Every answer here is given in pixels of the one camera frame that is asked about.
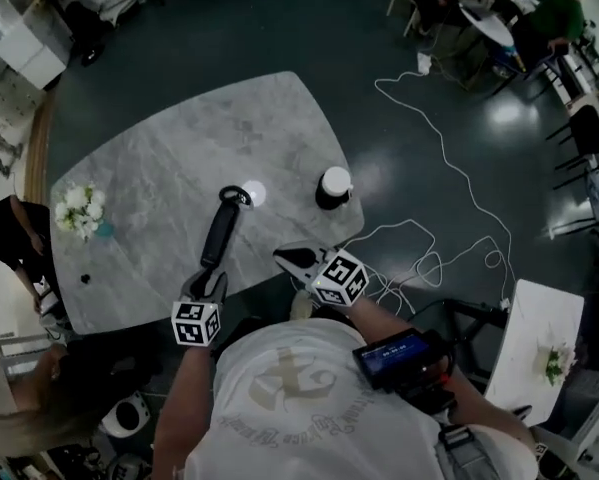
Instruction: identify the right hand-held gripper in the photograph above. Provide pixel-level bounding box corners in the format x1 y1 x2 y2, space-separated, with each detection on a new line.
274 241 371 309

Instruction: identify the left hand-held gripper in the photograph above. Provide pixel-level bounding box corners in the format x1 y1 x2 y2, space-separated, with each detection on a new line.
170 267 230 351

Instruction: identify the person's left forearm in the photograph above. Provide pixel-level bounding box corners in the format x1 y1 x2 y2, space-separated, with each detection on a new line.
150 343 216 474

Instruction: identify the person's right forearm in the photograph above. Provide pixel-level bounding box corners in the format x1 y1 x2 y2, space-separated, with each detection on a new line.
348 295 420 355

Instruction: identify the person's light shoe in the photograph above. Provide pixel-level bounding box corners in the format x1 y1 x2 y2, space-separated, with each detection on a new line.
290 291 314 322

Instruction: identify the black container with white lid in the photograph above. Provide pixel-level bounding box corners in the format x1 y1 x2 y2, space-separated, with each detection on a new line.
314 165 355 212

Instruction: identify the grey marble table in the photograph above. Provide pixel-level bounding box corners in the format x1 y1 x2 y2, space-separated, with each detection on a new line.
48 70 366 337

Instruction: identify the person's white printed shirt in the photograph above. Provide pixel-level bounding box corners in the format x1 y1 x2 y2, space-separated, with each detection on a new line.
182 316 448 480

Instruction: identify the white flower bouquet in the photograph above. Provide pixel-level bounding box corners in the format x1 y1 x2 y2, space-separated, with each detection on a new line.
53 181 107 242

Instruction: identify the white round appliance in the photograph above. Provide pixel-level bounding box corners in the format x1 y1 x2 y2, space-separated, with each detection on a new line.
100 390 153 439

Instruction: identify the white side table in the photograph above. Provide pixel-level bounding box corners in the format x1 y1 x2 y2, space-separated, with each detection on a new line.
482 278 586 428

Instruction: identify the small pale flower bouquet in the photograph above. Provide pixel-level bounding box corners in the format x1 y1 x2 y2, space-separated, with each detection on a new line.
544 342 579 388

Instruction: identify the black chair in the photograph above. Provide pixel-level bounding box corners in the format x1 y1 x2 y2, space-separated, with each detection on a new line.
545 103 599 190
548 165 599 242

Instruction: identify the white cabinet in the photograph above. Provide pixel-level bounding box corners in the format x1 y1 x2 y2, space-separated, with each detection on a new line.
0 0 75 92

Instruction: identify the white round table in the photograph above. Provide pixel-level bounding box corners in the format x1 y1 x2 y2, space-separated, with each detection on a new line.
456 0 519 45

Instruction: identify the white storage box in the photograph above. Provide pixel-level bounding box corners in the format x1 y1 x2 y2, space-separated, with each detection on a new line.
561 367 599 472

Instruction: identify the long white floor cable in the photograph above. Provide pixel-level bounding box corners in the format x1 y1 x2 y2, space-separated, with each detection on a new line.
336 67 518 319

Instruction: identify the black metal frame stand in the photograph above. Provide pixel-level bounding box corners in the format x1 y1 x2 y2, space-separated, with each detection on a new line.
441 296 511 384

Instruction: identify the grey shoulder strap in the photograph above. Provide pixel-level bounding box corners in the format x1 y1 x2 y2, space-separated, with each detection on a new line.
436 423 495 480

